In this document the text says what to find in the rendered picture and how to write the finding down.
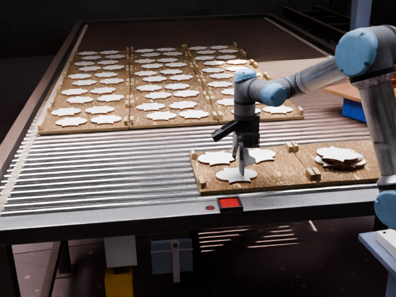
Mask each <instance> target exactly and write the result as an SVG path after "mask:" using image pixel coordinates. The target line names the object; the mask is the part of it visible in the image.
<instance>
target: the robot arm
mask: <svg viewBox="0 0 396 297"><path fill-rule="evenodd" d="M395 64H396V27H394V26H392V25H379V26H375V27H368V28H358V29H355V30H353V31H349V32H347V33H346V34H345V35H344V36H343V37H342V38H341V39H340V40H339V43H338V45H337V46H336V50H335V56H333V57H331V58H328V59H327V60H324V61H322V62H319V63H317V64H315V65H313V66H311V67H308V68H306V69H304V70H302V71H300V72H297V73H295V74H292V75H290V76H287V77H283V78H278V79H275V80H270V81H265V80H261V79H258V78H257V77H258V76H257V72H256V71H255V70H253V69H248V68H244V69H239V70H237V71H236V72H235V80H234V82H233V83H234V102H233V113H234V119H233V120H232V121H230V122H228V123H227V124H225V125H223V126H222V127H221V128H218V129H217V130H215V131H214V132H212V133H211V136H212V139H213V140H214V142H218V141H219V140H221V139H222V138H224V137H226V136H227V135H229V134H230V133H232V132H233V140H232V157H233V158H234V159H236V153H237V156H238V160H239V171H240V173H241V174H242V175H243V176H244V172H245V167H246V166H249V165H251V164H255V163H256V159H255V158H254V157H252V156H250V155H249V150H248V148H260V133H259V121H260V116H259V115H258V113H255V109H256V102H258V103H261V104H264V105H266V106H270V107H280V106H281V105H282V104H283V103H284V102H285V100H288V99H291V98H295V97H301V96H303V95H305V94H307V93H308V92H310V91H313V90H315V89H318V88H321V87H323V86H325V85H328V84H331V83H334V82H336V81H338V80H341V79H343V78H346V77H349V80H350V83H351V85H352V86H354V87H355V88H357V89H358V91H359V96H360V98H361V102H362V106H363V109H364V114H365V118H366V121H367V125H368V129H369V133H370V136H371V140H372V145H373V148H374V151H375V156H376V159H377V163H378V167H379V171H380V174H381V176H380V178H379V179H378V181H377V186H378V191H379V195H378V196H377V198H376V200H375V202H374V209H375V213H376V215H377V217H378V218H379V220H380V221H381V222H382V223H383V224H384V225H386V226H388V228H390V229H392V230H396V97H395V92H394V88H393V86H392V81H391V80H392V78H393V76H394V74H395V68H394V65H395ZM258 142H259V144H258ZM243 154H244V155H243Z"/></svg>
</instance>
